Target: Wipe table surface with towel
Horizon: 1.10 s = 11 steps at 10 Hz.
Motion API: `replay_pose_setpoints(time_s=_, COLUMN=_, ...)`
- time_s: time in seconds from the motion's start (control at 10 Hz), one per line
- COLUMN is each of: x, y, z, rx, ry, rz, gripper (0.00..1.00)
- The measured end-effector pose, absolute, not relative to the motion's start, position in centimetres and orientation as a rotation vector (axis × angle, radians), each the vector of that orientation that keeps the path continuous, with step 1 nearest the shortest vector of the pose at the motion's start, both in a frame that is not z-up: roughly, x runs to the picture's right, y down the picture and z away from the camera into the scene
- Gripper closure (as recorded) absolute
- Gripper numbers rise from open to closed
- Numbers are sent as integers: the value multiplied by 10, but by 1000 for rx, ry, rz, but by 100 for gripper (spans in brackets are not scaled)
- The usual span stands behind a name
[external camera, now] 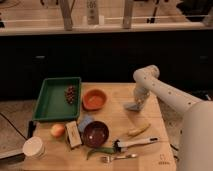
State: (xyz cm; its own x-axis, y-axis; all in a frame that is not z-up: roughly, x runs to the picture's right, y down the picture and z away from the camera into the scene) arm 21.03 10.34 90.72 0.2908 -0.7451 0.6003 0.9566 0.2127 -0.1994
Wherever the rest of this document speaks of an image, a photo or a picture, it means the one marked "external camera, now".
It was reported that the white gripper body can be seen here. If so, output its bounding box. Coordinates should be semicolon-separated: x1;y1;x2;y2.
124;87;149;112

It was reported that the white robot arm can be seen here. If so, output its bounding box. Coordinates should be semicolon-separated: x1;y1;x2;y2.
128;65;213;171

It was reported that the blue cloth towel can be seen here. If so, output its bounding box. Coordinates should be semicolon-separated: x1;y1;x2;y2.
78;115;94;132

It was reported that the yellow banana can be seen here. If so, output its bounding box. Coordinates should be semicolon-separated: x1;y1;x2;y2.
127;123;151;137

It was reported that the orange bowl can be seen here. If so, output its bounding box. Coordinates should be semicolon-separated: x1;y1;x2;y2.
82;89;107;111

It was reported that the dark brown bowl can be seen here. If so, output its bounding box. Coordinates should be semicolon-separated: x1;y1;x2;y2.
83;121;109;148

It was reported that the green chili pepper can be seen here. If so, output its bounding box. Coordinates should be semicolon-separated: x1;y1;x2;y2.
86;147;116;160

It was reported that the dark red grape bunch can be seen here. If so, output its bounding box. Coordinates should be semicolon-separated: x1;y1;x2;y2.
65;86;75;104

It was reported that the silver fork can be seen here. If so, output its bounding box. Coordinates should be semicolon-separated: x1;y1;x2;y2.
100;154;138;163

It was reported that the small cardboard box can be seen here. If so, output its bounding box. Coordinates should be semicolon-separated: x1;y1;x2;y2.
66;121;82;148

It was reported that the green plastic tray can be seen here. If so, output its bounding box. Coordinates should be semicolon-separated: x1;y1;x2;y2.
33;77;81;122

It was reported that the peach fruit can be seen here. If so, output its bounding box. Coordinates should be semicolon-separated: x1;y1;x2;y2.
50;124;65;138

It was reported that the white paper cup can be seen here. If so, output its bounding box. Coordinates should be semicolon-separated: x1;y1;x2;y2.
22;136;45;158

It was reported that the white handled brush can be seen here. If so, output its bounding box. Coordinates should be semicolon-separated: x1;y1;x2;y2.
113;137;159;152

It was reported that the black cable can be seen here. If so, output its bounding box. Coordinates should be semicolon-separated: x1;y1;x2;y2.
0;112;28;141

